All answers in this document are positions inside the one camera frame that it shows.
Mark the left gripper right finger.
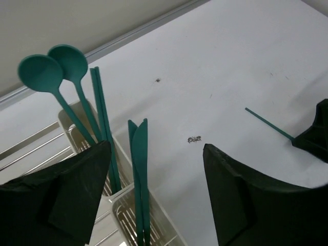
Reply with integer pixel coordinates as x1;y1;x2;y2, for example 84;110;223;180
203;144;327;245

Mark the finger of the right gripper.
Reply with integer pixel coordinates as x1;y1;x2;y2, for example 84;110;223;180
292;99;327;163

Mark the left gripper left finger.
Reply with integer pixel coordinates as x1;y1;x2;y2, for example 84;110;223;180
1;141;112;245

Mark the teal spoon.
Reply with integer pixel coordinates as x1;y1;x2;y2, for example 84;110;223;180
17;54;96;146
47;44;103;143

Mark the clear dish rack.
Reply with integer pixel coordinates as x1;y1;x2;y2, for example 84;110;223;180
1;122;127;245

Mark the white utensil holder far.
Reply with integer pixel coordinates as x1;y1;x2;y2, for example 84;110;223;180
57;99;134;198

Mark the white utensil holder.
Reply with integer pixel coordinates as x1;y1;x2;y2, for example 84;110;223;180
57;99;134;198
111;184;187;246

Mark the white utensil holder near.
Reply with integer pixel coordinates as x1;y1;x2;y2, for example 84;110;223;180
111;184;187;246

